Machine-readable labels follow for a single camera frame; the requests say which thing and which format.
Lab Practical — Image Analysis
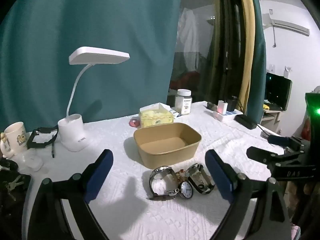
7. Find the white textured tablecloth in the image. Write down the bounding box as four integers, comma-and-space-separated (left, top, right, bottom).
15, 101, 295, 240

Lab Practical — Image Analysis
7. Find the white air conditioner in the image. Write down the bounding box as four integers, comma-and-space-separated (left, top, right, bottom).
261, 14, 310, 37

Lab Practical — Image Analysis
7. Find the teal curtain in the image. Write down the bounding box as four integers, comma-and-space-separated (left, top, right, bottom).
0, 0, 184, 133
246, 0, 267, 125

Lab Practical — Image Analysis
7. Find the bunch of keys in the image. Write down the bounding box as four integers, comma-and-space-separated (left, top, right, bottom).
5, 175, 23, 200

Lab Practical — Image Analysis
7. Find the yellow curtain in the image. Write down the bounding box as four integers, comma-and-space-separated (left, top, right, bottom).
236, 0, 255, 105

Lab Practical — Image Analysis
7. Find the black strap watch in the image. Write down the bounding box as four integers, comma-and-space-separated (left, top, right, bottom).
187, 164, 216, 195

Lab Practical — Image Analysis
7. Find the dark sliding door frame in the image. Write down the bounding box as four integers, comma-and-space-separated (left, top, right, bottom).
212, 0, 248, 105

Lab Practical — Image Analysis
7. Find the white hanging garment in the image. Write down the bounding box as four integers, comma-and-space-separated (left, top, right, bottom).
179, 7, 198, 70

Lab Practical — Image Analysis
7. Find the dark flat object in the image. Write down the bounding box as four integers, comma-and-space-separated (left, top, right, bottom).
0, 172, 32, 230

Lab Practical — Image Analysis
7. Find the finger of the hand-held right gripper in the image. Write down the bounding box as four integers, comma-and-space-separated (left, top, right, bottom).
246, 146, 290, 167
268, 135, 310, 155

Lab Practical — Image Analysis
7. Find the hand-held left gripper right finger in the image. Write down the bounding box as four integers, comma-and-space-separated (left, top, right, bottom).
205, 149, 292, 240

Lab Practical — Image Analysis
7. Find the clear jar with white lid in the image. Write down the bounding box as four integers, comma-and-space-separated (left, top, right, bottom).
175, 89, 193, 116

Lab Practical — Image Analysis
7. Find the gold charm bracelet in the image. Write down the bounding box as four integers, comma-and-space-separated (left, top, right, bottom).
175, 170, 189, 182

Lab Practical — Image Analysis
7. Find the silver metal band watch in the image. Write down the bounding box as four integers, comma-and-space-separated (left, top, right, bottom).
149, 166, 177, 201

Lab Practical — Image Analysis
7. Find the cream cartoon bear mug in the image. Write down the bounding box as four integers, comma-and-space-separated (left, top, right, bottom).
0, 122, 27, 158

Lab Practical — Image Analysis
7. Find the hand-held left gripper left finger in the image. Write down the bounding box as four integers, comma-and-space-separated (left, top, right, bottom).
22, 149, 114, 240

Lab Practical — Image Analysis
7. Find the black rectangular device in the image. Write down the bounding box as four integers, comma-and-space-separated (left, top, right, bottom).
235, 114, 258, 130

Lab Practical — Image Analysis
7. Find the yellow tissue pack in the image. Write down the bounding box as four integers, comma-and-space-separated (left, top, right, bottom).
139, 102, 175, 128

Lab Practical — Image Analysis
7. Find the black plastic holder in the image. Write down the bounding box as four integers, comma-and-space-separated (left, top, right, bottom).
27, 127, 59, 149

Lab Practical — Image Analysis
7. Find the white power strip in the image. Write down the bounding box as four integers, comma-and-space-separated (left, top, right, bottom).
213, 109, 244, 122

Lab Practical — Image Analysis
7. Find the small round dark-rimmed watch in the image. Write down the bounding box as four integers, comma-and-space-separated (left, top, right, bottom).
179, 181, 193, 200

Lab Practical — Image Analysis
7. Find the white desk lamp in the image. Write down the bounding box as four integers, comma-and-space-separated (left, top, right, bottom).
58, 46, 130, 152

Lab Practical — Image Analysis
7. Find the black monitor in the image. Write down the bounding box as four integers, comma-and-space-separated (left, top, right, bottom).
265, 72, 293, 111

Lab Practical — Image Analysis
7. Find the black charger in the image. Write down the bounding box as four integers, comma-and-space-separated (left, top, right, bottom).
227, 97, 238, 112

